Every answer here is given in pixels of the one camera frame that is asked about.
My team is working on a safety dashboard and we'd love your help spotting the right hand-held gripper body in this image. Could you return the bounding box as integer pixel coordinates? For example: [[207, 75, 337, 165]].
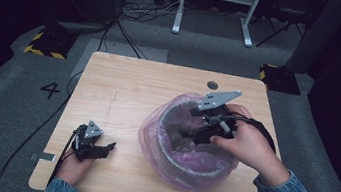
[[185, 83, 244, 144]]

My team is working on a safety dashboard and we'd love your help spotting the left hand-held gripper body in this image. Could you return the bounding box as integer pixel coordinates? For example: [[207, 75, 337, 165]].
[[70, 117, 106, 165]]

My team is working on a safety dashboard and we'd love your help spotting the white floor cable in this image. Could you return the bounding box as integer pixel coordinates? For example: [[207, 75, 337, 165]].
[[120, 0, 187, 23]]

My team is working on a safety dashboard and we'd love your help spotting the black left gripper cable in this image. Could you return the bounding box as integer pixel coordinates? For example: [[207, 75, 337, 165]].
[[45, 123, 82, 192]]

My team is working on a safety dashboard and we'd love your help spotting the black yellow striped base plate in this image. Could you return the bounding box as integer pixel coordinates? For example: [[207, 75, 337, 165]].
[[22, 24, 79, 62], [256, 62, 306, 97]]

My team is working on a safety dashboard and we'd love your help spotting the round dark table grommet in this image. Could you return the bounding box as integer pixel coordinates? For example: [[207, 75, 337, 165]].
[[206, 79, 220, 92]]

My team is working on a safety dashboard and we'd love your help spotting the person's right hand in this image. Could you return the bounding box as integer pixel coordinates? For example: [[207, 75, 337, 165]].
[[203, 100, 300, 190]]

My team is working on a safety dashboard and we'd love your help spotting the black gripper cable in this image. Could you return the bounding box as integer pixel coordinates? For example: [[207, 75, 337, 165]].
[[201, 111, 282, 192], [45, 123, 82, 192]]

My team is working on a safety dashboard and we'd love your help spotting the black tripod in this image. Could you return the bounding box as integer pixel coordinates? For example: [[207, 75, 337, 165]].
[[253, 6, 309, 55]]

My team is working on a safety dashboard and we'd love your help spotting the long black floor cable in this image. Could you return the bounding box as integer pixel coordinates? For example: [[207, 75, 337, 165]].
[[0, 58, 85, 192]]

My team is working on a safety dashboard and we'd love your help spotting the grey upright column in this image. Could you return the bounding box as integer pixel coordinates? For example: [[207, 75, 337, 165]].
[[283, 0, 341, 81]]

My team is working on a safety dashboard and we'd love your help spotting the bin with pink bag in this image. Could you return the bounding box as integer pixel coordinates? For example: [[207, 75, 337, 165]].
[[130, 85, 249, 192]]

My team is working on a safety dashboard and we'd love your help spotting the person's left hand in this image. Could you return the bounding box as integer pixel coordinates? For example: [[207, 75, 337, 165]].
[[53, 148, 97, 190]]

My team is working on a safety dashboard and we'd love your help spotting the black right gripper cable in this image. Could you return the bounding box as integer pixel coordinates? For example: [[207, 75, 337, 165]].
[[201, 111, 282, 192]]

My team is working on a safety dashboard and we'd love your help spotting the grey tape strip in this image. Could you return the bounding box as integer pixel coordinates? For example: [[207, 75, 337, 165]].
[[29, 150, 57, 165]]

